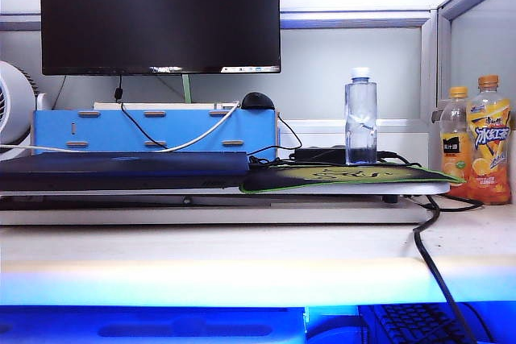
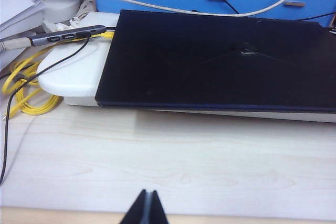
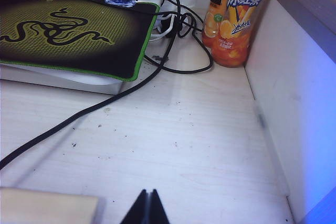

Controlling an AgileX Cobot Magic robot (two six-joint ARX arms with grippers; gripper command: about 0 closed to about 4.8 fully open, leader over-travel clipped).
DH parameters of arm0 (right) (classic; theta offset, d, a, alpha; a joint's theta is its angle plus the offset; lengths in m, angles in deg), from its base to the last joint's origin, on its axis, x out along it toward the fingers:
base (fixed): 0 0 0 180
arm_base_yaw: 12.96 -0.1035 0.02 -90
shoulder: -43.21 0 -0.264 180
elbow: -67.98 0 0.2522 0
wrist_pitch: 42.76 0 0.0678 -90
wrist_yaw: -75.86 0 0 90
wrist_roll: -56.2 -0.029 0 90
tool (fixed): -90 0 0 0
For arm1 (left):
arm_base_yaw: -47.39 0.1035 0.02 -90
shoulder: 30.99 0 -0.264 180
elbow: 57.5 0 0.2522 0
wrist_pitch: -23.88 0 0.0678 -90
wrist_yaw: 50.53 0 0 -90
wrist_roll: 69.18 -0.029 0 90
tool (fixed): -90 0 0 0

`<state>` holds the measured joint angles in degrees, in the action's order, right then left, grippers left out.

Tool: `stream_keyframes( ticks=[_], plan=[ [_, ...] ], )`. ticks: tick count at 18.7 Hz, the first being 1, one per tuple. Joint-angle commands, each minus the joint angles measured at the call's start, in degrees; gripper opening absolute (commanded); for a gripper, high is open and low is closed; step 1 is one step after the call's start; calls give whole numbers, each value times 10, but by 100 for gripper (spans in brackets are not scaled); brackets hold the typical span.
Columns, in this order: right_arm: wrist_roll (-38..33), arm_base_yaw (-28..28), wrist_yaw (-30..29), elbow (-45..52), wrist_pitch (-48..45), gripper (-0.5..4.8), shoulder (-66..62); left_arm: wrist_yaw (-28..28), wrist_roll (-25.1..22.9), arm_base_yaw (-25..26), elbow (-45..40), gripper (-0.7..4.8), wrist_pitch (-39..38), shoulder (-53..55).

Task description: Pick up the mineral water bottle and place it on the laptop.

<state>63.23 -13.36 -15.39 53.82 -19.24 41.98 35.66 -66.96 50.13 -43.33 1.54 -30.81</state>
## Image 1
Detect thin black mouse cable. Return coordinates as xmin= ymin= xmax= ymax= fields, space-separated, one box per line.
xmin=246 ymin=111 xmax=303 ymax=168

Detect white desk riser platform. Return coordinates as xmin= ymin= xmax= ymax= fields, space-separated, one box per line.
xmin=0 ymin=180 xmax=452 ymax=226

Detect black computer monitor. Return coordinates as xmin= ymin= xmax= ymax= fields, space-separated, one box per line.
xmin=39 ymin=0 xmax=282 ymax=77

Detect white cable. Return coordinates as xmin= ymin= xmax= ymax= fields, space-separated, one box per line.
xmin=0 ymin=101 xmax=242 ymax=154

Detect black keyboard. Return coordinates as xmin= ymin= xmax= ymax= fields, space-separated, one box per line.
xmin=372 ymin=303 xmax=473 ymax=344

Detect dark blue closed laptop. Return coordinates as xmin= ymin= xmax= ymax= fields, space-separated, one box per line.
xmin=0 ymin=151 xmax=252 ymax=193

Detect black green-edged mouse pad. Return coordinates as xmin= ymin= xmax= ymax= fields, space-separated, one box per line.
xmin=239 ymin=162 xmax=467 ymax=194

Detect thick black power cable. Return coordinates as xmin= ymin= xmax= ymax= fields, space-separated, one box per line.
xmin=412 ymin=193 xmax=480 ymax=344

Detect blue plastic panel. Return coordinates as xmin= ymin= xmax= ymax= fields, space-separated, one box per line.
xmin=0 ymin=305 xmax=308 ymax=344

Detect black power adapter brick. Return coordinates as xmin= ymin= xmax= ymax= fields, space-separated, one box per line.
xmin=293 ymin=146 xmax=347 ymax=166

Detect blue wooden desk organizer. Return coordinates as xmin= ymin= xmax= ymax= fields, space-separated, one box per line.
xmin=32 ymin=108 xmax=280 ymax=162

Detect white round desk fan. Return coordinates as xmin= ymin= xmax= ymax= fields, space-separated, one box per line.
xmin=0 ymin=60 xmax=38 ymax=160

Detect white monitor base board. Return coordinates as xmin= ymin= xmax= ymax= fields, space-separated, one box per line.
xmin=93 ymin=101 xmax=243 ymax=112

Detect clear mineral water bottle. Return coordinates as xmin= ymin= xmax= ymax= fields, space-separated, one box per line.
xmin=343 ymin=67 xmax=379 ymax=167

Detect black computer mouse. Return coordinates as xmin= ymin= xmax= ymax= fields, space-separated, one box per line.
xmin=240 ymin=92 xmax=277 ymax=111

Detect small orange juice bottle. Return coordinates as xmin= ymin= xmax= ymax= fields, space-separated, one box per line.
xmin=439 ymin=85 xmax=472 ymax=189

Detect thin black monitor cable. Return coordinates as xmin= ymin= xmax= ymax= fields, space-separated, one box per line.
xmin=114 ymin=74 xmax=169 ymax=150

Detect yellow iced tea bottle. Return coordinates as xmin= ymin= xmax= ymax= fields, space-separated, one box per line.
xmin=465 ymin=74 xmax=514 ymax=205

